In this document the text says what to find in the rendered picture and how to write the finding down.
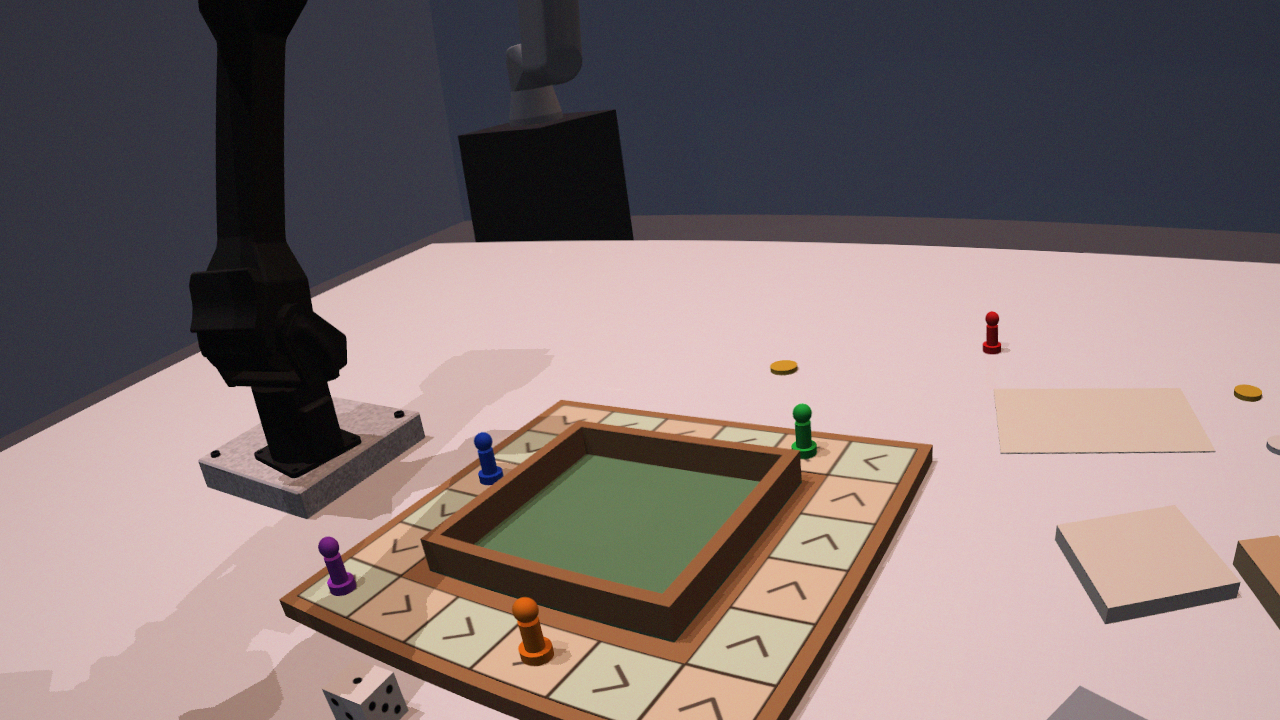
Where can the green game pawn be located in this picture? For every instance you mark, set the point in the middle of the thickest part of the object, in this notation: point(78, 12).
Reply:
point(802, 414)

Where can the red game pawn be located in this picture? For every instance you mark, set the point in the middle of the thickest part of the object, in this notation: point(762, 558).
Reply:
point(992, 346)

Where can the white die with black pips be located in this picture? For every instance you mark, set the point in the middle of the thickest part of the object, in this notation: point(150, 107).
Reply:
point(363, 691)

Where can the blue pawn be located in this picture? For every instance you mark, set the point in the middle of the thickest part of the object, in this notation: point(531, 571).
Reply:
point(490, 472)

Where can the purple pawn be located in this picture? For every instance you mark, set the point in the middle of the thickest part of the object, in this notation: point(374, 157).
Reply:
point(340, 581)

